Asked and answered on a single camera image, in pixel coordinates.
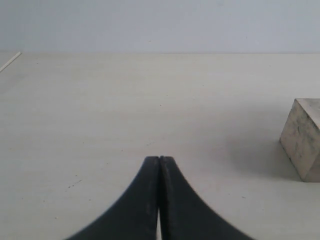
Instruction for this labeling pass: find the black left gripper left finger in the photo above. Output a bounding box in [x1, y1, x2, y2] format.
[69, 156, 160, 240]

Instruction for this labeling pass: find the thin white stick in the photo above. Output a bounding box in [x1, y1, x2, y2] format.
[0, 51, 22, 72]

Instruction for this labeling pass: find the largest wooden cube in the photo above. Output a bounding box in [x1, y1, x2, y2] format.
[279, 98, 320, 183]

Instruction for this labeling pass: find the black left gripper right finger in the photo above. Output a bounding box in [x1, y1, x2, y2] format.
[158, 156, 251, 240]

